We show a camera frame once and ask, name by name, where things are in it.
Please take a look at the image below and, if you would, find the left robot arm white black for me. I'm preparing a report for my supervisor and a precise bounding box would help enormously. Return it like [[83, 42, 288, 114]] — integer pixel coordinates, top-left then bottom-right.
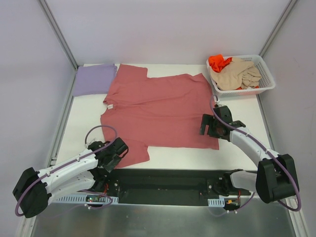
[[12, 137, 129, 218]]

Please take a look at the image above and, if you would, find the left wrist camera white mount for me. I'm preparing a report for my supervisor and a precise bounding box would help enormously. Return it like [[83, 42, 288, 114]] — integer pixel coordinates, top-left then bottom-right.
[[85, 139, 100, 151]]

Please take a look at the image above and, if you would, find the white plastic basket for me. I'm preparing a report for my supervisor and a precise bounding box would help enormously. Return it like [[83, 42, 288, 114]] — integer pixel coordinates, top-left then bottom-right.
[[206, 55, 276, 97]]

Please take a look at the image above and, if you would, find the white cable duct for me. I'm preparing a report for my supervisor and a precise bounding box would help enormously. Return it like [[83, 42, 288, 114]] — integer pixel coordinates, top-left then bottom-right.
[[207, 197, 241, 207], [52, 194, 119, 204]]

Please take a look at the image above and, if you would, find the right white cable duct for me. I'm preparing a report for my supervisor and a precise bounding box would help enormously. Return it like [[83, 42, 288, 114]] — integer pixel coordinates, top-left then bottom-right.
[[207, 197, 241, 207]]

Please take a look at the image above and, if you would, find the pink t shirt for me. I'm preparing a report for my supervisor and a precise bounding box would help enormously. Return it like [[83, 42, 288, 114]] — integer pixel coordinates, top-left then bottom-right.
[[100, 64, 219, 168]]

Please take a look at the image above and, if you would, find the orange t shirt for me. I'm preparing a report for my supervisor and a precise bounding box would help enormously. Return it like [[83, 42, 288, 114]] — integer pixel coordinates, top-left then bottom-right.
[[208, 54, 233, 73]]

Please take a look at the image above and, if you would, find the right aluminium frame post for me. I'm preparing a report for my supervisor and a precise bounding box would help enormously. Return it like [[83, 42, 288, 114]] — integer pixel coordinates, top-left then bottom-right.
[[259, 0, 299, 58]]

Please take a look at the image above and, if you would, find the aluminium frame post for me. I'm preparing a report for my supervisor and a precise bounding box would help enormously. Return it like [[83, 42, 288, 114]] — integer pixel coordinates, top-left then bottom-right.
[[259, 0, 299, 58], [37, 0, 79, 71]]

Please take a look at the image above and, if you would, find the left aluminium frame post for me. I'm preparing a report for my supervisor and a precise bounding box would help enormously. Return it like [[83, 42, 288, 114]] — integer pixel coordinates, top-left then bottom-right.
[[37, 0, 79, 71]]

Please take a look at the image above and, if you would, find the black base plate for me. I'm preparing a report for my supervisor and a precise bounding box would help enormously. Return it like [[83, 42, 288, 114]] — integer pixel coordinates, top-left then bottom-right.
[[100, 169, 251, 206]]

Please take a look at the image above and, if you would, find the left white cable duct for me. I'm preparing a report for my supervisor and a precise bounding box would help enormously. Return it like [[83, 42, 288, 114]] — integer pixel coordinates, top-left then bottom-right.
[[52, 194, 119, 204]]

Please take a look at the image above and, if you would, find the beige t shirt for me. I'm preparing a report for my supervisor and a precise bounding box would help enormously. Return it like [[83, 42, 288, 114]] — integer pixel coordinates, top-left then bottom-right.
[[209, 57, 262, 91]]

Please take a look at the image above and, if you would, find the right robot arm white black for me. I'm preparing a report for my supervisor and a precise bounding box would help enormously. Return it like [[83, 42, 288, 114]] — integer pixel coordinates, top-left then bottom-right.
[[199, 105, 299, 203]]

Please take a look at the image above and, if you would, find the folded purple t shirt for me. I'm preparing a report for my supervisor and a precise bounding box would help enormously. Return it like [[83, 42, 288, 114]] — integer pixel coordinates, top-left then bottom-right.
[[72, 64, 118, 97]]

